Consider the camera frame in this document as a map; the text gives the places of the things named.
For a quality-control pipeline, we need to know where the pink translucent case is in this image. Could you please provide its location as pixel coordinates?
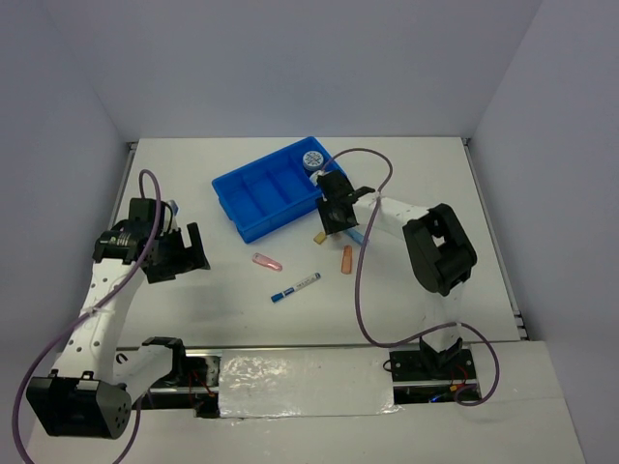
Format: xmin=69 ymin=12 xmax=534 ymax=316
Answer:
xmin=251 ymin=253 xmax=282 ymax=272

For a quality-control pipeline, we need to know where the blue white marker pen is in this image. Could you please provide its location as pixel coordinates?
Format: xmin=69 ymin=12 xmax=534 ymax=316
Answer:
xmin=271 ymin=273 xmax=321 ymax=304

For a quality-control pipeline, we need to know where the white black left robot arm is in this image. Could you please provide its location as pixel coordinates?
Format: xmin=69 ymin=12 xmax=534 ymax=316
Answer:
xmin=26 ymin=198 xmax=210 ymax=439

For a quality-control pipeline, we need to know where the orange translucent case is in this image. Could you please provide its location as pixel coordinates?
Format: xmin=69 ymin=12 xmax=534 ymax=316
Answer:
xmin=340 ymin=245 xmax=353 ymax=275

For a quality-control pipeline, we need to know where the blue slime jar printed lid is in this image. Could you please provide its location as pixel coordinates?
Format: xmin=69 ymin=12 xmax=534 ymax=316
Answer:
xmin=302 ymin=150 xmax=325 ymax=172

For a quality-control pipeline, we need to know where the white foil covered panel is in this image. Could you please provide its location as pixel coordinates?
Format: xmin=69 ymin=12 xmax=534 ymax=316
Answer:
xmin=219 ymin=348 xmax=399 ymax=419

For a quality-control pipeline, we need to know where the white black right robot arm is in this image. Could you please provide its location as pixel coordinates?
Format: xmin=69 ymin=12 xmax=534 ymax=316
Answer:
xmin=310 ymin=170 xmax=478 ymax=378

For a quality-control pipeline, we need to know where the blue translucent case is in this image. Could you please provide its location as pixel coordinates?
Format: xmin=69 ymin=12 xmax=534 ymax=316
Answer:
xmin=345 ymin=228 xmax=366 ymax=247

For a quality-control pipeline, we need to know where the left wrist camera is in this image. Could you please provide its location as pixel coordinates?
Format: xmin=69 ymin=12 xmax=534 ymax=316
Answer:
xmin=162 ymin=200 xmax=179 ymax=233

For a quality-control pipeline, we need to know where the yellow eraser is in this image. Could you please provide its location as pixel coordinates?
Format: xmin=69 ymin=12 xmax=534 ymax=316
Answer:
xmin=313 ymin=233 xmax=326 ymax=245

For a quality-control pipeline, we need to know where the blue plastic compartment tray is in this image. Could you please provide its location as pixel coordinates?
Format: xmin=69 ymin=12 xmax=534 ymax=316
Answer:
xmin=212 ymin=136 xmax=339 ymax=244

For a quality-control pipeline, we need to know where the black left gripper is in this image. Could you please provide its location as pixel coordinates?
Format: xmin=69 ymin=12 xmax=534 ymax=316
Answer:
xmin=147 ymin=222 xmax=210 ymax=284

